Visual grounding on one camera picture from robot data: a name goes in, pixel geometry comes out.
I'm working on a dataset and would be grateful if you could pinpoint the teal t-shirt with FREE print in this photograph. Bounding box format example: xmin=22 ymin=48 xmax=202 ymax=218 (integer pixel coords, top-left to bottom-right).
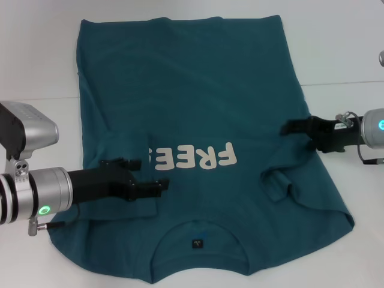
xmin=47 ymin=15 xmax=355 ymax=285

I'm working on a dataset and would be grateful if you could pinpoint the dark left gripper cable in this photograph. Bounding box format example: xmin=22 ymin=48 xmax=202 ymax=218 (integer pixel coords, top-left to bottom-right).
xmin=38 ymin=203 xmax=80 ymax=229

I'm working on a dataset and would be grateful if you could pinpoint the silver right cable plug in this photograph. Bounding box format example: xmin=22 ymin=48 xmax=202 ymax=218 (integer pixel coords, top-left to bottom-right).
xmin=335 ymin=112 xmax=356 ymax=128

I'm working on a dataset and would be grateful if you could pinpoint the silver left camera bracket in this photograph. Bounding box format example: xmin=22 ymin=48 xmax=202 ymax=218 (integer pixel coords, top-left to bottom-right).
xmin=5 ymin=157 xmax=31 ymax=181

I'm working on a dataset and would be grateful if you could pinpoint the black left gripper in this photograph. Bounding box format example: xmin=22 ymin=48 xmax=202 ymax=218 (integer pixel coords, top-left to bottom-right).
xmin=68 ymin=158 xmax=170 ymax=205

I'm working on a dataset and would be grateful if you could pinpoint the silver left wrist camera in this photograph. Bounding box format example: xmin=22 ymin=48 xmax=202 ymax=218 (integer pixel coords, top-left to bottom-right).
xmin=0 ymin=101 xmax=59 ymax=160

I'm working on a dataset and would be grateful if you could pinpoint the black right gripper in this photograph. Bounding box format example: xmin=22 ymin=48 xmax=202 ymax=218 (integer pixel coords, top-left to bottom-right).
xmin=279 ymin=116 xmax=364 ymax=154

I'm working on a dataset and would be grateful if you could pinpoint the silver cable plug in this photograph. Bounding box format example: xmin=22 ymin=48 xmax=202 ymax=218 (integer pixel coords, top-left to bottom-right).
xmin=335 ymin=112 xmax=356 ymax=128
xmin=28 ymin=218 xmax=41 ymax=237

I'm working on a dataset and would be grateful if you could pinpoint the silver left cable plug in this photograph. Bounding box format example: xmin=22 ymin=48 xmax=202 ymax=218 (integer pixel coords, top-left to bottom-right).
xmin=28 ymin=218 xmax=41 ymax=237

